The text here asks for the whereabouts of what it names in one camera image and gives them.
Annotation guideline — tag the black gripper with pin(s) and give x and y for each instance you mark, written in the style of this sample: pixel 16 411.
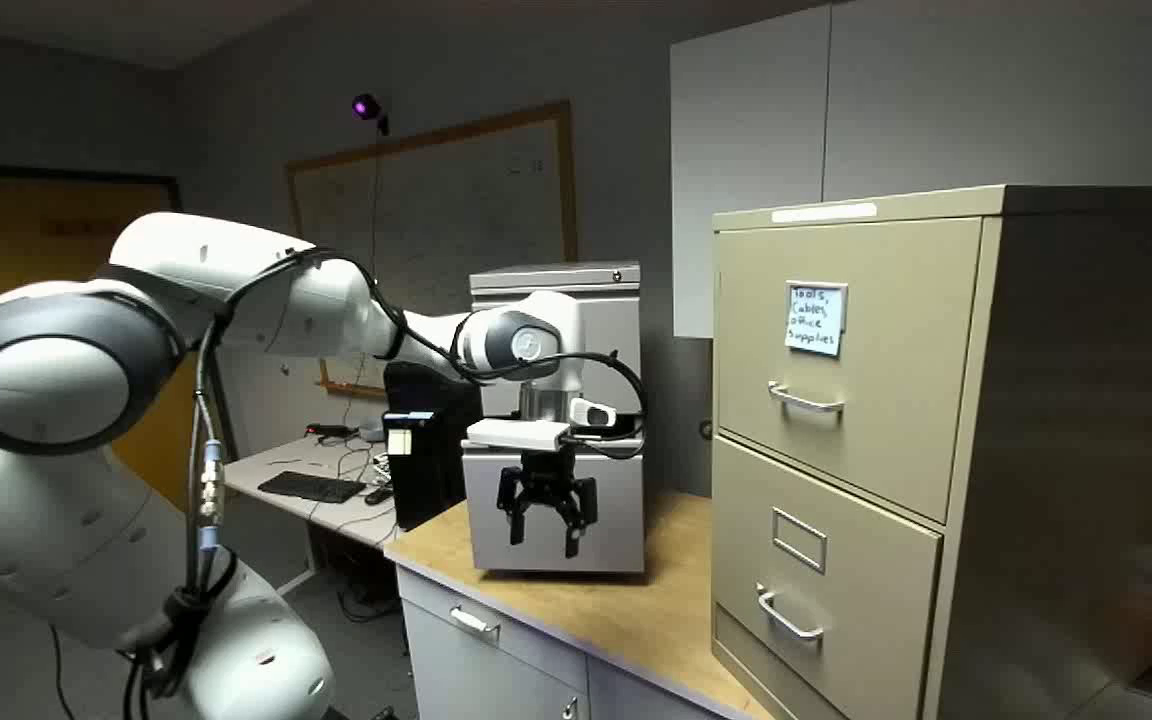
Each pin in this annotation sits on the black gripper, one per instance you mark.
pixel 545 476

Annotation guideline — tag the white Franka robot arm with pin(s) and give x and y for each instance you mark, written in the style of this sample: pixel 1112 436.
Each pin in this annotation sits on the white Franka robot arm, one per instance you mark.
pixel 40 372

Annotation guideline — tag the beige cabinet lower drawer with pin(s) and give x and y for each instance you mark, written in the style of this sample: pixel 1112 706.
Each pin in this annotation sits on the beige cabinet lower drawer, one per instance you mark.
pixel 860 627

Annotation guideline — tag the beige cabinet drawer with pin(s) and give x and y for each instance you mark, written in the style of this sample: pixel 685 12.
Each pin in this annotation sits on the beige cabinet drawer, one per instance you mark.
pixel 881 372
pixel 860 627

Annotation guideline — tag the beige cabinet upper drawer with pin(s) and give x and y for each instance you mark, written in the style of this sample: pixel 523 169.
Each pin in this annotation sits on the beige cabinet upper drawer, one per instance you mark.
pixel 881 372

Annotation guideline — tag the black computer tower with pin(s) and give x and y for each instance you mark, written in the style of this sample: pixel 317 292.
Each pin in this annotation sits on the black computer tower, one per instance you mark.
pixel 422 460

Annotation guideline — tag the gray base cabinet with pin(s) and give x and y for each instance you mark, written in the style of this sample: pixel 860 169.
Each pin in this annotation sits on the gray base cabinet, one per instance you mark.
pixel 497 660

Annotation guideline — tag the gray filing cabinet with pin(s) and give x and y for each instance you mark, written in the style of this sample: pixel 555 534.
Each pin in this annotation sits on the gray filing cabinet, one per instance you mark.
pixel 558 305

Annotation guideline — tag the small black desk device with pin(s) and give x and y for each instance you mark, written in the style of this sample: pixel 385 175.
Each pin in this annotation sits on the small black desk device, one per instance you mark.
pixel 330 430

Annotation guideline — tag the black keyboard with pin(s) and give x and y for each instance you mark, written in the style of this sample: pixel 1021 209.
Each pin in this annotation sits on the black keyboard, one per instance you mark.
pixel 309 485

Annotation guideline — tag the gray office desk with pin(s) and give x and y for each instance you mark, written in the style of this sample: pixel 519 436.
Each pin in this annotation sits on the gray office desk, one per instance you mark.
pixel 284 467

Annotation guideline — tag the wood framed whiteboard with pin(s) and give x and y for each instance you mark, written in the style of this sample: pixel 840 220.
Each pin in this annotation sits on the wood framed whiteboard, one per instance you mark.
pixel 471 203

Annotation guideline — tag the white handwritten label card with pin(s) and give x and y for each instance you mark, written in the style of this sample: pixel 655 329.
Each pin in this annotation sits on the white handwritten label card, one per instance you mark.
pixel 817 317

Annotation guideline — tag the beige filing cabinet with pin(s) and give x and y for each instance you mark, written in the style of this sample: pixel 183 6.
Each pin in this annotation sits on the beige filing cabinet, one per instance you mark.
pixel 1028 467

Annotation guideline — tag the yellow wooden door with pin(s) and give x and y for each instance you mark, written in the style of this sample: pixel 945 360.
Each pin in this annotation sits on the yellow wooden door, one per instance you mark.
pixel 16 243

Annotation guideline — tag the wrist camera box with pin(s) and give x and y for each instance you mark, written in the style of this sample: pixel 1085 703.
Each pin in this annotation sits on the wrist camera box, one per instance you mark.
pixel 590 413

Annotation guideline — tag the metal label holder frame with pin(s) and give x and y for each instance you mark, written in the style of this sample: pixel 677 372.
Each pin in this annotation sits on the metal label holder frame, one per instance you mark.
pixel 798 541

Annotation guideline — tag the white wall cabinet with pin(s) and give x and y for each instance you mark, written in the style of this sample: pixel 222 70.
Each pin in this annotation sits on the white wall cabinet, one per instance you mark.
pixel 761 135

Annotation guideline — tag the camera with purple light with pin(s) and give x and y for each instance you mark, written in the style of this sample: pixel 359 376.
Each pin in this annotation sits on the camera with purple light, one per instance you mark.
pixel 365 109

